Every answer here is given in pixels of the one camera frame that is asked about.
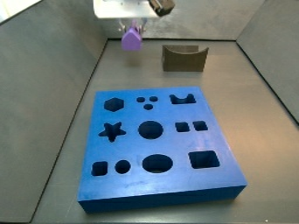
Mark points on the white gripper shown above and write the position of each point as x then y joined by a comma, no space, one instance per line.
124,9

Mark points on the purple three prong object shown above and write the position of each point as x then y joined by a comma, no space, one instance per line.
130,39

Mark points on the black curved fixture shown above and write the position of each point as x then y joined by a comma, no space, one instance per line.
184,58

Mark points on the blue foam shape board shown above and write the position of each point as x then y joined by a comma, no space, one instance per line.
154,152

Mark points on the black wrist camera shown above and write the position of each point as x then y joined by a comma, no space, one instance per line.
161,7

